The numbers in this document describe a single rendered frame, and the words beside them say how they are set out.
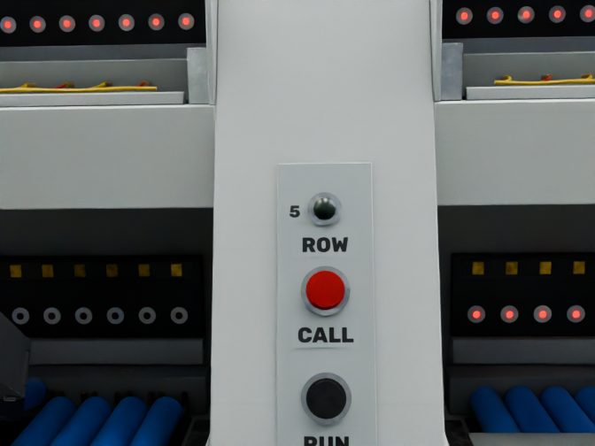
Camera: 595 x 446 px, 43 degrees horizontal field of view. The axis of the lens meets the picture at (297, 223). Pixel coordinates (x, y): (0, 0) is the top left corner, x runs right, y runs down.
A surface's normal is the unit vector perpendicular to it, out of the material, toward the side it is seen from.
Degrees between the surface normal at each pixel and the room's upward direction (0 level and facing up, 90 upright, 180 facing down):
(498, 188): 109
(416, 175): 90
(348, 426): 90
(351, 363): 90
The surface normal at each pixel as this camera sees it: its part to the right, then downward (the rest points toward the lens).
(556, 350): -0.04, 0.16
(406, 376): -0.04, -0.16
